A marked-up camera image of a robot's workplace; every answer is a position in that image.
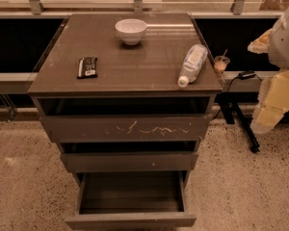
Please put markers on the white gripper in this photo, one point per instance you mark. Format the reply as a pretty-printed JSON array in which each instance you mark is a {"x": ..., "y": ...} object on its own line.
[{"x": 285, "y": 45}]

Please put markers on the grey bottom drawer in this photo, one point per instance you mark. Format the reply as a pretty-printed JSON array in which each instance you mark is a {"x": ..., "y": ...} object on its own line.
[{"x": 127, "y": 200}]

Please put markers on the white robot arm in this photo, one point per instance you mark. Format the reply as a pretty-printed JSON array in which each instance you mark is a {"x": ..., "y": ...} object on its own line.
[{"x": 278, "y": 53}]

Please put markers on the grey drawer cabinet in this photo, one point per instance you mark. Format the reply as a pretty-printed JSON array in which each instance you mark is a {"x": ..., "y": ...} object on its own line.
[{"x": 139, "y": 80}]

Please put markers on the grey middle drawer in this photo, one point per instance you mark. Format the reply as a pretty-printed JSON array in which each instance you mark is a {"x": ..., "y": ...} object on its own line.
[{"x": 135, "y": 161}]

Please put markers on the scratched grey top drawer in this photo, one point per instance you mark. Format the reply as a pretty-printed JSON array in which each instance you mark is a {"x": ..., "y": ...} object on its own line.
[{"x": 107, "y": 128}]

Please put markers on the black power adapter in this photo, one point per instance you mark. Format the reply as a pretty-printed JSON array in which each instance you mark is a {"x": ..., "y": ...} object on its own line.
[{"x": 246, "y": 75}]

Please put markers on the black metal stand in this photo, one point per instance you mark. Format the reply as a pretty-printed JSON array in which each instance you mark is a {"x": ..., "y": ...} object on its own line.
[{"x": 229, "y": 107}]

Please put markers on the plastic cup with stick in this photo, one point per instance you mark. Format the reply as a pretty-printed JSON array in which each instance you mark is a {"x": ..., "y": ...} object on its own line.
[{"x": 221, "y": 62}]

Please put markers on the clear plastic water bottle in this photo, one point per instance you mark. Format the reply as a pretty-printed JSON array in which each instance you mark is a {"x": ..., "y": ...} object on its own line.
[{"x": 192, "y": 65}]

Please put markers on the white ceramic bowl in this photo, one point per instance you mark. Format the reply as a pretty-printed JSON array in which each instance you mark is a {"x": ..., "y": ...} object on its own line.
[{"x": 131, "y": 31}]

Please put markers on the black snack bar wrapper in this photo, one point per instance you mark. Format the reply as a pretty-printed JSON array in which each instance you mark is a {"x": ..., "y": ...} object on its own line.
[{"x": 87, "y": 68}]

